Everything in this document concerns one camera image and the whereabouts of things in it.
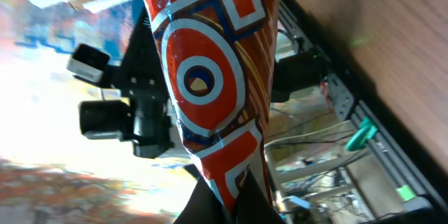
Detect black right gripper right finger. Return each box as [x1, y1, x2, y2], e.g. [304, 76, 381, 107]
[234, 171, 285, 224]

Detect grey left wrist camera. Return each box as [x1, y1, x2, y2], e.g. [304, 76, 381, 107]
[66, 43, 110, 83]

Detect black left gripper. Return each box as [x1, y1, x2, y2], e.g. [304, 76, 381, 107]
[106, 9, 174, 159]

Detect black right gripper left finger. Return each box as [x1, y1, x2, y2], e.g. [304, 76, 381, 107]
[174, 178, 227, 224]

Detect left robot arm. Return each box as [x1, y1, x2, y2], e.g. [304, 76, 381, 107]
[77, 10, 174, 159]

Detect orange chocolate bar wrapper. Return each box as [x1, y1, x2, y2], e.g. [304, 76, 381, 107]
[144, 0, 279, 210]

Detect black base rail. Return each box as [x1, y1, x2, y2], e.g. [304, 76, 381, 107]
[279, 0, 447, 224]

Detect green clip on rail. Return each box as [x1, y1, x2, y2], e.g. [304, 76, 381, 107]
[345, 117, 378, 152]

